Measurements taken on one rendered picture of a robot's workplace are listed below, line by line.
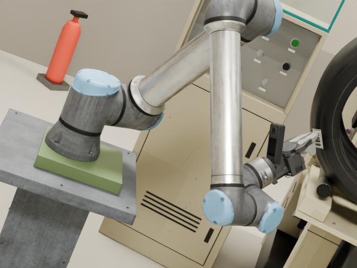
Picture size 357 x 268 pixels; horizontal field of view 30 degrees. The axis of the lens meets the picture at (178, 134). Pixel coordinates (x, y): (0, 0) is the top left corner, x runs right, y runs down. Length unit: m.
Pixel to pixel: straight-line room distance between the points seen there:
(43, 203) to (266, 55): 1.15
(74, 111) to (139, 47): 2.90
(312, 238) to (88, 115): 0.98
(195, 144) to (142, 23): 2.23
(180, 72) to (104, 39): 2.96
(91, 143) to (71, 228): 0.30
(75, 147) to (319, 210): 0.80
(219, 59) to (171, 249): 1.47
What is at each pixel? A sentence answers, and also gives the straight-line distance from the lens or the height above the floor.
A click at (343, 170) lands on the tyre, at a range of 2.09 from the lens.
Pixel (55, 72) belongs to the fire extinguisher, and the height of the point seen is 0.11.
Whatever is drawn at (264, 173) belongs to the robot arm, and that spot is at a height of 0.93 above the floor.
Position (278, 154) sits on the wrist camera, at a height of 0.98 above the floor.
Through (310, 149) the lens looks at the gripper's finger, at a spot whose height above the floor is 1.01.
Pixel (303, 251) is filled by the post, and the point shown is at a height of 0.53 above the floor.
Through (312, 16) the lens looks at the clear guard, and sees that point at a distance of 2.78.
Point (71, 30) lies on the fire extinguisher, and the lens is 4.62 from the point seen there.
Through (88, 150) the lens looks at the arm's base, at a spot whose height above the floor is 0.68.
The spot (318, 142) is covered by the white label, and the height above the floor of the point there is 1.03.
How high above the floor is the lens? 1.54
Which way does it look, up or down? 18 degrees down
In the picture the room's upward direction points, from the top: 24 degrees clockwise
